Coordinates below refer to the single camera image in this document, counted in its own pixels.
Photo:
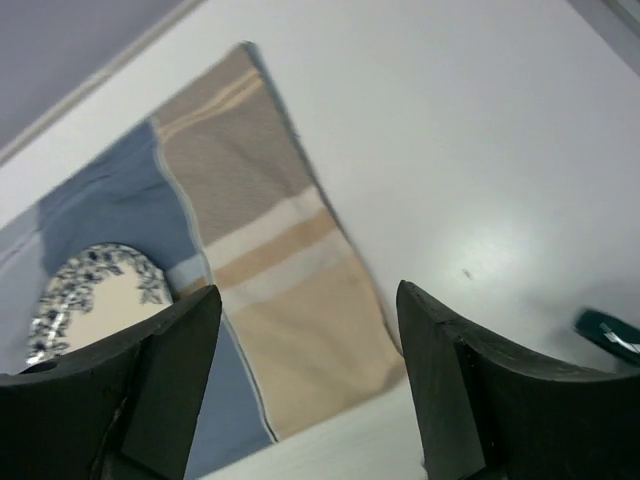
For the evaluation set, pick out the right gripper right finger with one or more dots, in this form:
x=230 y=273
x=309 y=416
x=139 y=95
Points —
x=490 y=408

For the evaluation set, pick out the blue floral ceramic plate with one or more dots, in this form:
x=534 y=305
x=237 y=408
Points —
x=98 y=292

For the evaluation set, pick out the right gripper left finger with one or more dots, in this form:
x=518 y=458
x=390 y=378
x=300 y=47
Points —
x=125 y=407

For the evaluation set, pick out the blue beige plaid cloth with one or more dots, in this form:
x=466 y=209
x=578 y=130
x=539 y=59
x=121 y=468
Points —
x=215 y=187

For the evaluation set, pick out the dark teal cup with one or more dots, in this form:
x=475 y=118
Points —
x=613 y=335

